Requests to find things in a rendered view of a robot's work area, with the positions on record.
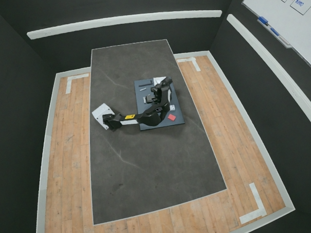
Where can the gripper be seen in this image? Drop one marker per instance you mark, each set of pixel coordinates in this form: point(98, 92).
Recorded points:
point(155, 98)

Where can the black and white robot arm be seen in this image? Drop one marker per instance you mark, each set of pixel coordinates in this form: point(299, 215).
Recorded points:
point(150, 116)

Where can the red flat rectangular block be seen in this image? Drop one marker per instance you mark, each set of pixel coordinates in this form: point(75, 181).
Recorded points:
point(171, 117)

